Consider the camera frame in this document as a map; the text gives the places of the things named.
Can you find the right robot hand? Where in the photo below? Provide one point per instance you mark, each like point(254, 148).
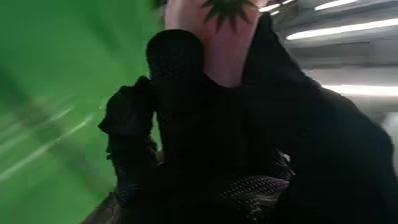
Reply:
point(237, 150)

